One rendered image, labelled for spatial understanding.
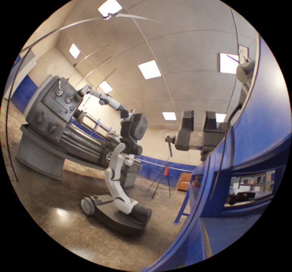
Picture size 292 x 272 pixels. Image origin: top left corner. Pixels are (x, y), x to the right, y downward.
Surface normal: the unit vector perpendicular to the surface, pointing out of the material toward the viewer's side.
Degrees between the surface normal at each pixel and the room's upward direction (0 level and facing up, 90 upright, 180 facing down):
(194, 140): 90
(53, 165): 90
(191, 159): 90
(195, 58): 180
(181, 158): 90
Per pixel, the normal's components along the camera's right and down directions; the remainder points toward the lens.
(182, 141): -0.43, -0.51
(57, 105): 0.85, 0.05
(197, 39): -0.30, 0.86
